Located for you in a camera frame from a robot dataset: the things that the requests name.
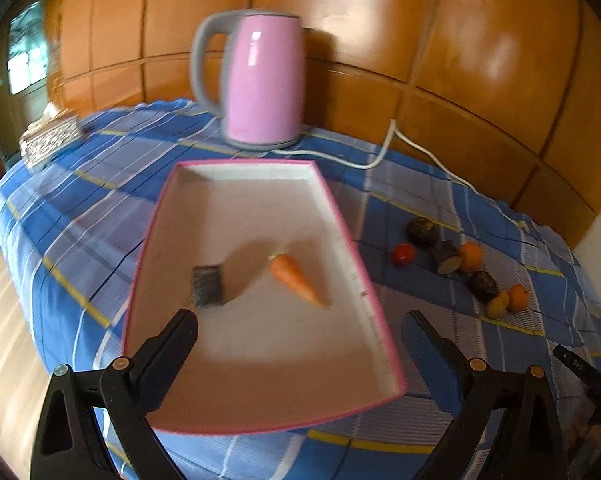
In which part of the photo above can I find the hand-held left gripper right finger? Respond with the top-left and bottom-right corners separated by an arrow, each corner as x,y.
401,309 -> 567,480

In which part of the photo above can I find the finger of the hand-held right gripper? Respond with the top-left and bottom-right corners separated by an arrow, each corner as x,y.
553,343 -> 601,428

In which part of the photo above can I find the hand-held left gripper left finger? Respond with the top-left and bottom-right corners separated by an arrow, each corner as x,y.
30,308 -> 200,480

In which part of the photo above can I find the small yellow fruit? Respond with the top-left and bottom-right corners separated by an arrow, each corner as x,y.
485,290 -> 510,319

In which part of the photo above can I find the pink-rimmed white tray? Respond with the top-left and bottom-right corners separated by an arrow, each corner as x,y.
121,159 -> 408,435

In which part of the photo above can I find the dark grey small block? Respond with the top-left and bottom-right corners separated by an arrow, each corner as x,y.
191,265 -> 228,309

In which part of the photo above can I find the dark brown round fruit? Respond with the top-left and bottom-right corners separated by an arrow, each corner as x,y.
407,216 -> 441,249
469,270 -> 499,303

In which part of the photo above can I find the small orange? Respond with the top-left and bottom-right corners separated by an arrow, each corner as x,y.
507,284 -> 531,314

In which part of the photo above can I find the cut purple sweet potato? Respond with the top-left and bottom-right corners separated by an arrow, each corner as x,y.
432,241 -> 462,276

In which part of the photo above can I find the large orange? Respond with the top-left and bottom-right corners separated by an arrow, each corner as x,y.
459,243 -> 484,274

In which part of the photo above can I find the orange carrot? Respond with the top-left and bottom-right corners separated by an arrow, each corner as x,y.
268,252 -> 331,309

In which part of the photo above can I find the blue plaid cloth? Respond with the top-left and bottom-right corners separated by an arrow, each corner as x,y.
0,97 -> 601,480

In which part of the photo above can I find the patterned tissue box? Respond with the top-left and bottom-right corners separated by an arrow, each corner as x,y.
19,102 -> 84,168

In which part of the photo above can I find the pink electric kettle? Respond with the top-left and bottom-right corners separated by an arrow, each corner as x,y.
190,10 -> 306,151

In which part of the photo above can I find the window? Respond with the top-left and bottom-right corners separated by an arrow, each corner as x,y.
5,0 -> 50,96

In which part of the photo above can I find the white power cord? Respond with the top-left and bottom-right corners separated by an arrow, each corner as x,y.
270,119 -> 531,233

